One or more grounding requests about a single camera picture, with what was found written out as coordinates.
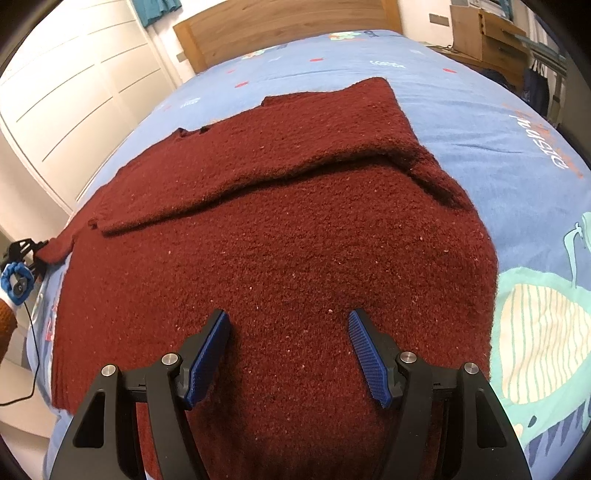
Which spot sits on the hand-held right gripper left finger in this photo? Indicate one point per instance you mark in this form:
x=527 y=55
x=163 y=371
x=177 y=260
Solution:
x=210 y=355

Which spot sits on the dark red knitted sweater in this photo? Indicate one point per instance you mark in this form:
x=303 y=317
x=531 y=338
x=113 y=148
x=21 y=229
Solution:
x=277 y=240

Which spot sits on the blue printed bed sheet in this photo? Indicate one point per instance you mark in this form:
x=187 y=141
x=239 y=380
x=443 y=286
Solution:
x=517 y=194

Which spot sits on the wooden drawer cabinet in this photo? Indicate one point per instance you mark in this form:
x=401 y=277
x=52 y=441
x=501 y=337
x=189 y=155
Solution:
x=491 y=37

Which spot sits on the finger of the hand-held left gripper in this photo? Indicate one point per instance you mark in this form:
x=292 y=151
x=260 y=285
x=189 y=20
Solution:
x=39 y=258

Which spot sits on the wooden bed headboard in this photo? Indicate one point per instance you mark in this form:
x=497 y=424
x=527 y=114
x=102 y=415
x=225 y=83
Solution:
x=277 y=23

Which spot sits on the white wardrobe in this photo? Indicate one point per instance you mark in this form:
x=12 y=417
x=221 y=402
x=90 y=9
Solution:
x=74 y=101

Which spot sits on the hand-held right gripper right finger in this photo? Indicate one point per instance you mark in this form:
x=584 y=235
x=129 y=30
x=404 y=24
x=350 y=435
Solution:
x=369 y=360

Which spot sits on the dark blue bag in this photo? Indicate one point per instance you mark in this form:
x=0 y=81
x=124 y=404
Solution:
x=536 y=87

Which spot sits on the teal curtain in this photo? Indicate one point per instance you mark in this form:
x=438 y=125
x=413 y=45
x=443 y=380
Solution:
x=154 y=10

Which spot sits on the wall socket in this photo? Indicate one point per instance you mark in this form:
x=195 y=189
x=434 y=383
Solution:
x=438 y=19

